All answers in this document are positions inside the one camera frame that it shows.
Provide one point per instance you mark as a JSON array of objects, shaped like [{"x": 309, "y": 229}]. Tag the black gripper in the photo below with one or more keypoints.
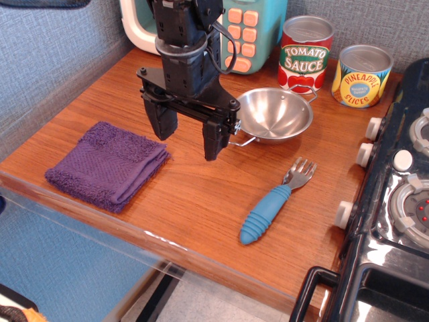
[{"x": 188, "y": 83}]

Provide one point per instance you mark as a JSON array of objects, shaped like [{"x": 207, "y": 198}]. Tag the metal bowl with handles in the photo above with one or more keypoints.
[{"x": 273, "y": 115}]

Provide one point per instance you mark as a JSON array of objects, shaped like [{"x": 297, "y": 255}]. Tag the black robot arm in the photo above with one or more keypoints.
[{"x": 189, "y": 43}]

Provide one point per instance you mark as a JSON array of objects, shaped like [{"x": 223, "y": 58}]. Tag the purple folded towel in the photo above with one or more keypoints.
[{"x": 108, "y": 166}]

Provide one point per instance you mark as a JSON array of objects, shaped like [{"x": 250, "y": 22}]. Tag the toy microwave oven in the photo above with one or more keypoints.
[{"x": 255, "y": 26}]

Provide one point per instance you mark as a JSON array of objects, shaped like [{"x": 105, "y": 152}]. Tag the tomato sauce can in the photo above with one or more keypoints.
[{"x": 304, "y": 53}]

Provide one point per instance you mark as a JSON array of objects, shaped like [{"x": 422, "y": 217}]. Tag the pineapple slices can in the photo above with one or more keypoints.
[{"x": 361, "y": 75}]

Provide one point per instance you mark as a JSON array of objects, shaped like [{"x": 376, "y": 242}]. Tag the black toy stove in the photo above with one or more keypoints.
[{"x": 383, "y": 275}]

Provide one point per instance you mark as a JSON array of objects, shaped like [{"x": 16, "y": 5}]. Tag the blue handled metal fork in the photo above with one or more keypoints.
[{"x": 261, "y": 216}]

